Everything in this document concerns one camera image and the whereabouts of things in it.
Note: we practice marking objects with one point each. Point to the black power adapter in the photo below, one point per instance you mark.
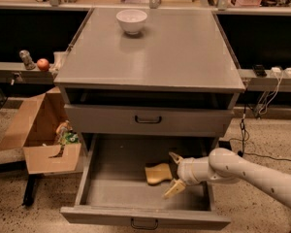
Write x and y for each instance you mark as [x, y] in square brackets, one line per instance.
[225, 144]

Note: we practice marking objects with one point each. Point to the white ceramic bowl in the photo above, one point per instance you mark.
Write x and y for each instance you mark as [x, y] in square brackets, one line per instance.
[131, 21]

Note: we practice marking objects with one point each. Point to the yellow sponge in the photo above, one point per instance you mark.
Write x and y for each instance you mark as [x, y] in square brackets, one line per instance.
[158, 173]

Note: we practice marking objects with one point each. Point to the black table leg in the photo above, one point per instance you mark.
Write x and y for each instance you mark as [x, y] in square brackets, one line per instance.
[28, 197]

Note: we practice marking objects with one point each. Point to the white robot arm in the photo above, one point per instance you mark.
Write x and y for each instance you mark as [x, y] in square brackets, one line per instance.
[222, 166]

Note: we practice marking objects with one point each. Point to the open grey middle drawer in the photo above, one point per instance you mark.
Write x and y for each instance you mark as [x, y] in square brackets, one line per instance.
[114, 191]

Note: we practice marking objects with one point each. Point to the small grey figurine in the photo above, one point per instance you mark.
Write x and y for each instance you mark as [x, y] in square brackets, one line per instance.
[27, 60]

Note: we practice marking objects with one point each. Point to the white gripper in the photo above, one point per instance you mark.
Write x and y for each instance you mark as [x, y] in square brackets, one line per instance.
[186, 170]

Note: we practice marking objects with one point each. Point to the green snack package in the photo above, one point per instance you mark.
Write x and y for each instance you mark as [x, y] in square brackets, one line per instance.
[69, 138]

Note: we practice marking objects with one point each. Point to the open cardboard box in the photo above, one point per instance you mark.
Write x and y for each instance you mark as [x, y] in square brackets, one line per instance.
[34, 130]

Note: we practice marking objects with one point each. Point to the grey drawer cabinet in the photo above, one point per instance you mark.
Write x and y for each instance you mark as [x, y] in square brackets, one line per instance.
[179, 61]

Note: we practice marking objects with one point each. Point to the closed grey top drawer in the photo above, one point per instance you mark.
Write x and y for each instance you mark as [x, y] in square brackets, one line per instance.
[149, 121]

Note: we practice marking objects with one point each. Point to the white power strip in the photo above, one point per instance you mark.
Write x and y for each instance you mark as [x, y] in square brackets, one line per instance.
[279, 72]

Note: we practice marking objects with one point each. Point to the red apple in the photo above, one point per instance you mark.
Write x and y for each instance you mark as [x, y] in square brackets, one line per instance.
[43, 64]

